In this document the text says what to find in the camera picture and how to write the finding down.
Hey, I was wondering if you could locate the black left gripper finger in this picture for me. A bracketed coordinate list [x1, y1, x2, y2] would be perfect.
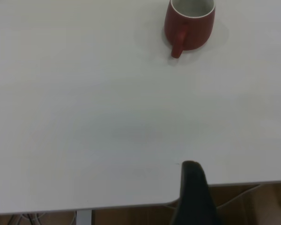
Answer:
[170, 160, 225, 225]

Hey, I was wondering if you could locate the red ceramic mug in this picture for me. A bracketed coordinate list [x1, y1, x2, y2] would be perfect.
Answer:
[164, 0, 216, 59]

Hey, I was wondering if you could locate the white table leg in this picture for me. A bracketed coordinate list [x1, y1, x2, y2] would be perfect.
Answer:
[76, 210, 93, 225]

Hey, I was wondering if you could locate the white cable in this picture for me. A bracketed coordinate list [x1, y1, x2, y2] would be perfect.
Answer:
[216, 184, 262, 209]

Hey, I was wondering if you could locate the grey cable bundle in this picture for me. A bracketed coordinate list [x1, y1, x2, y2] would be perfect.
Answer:
[8, 212, 46, 225]

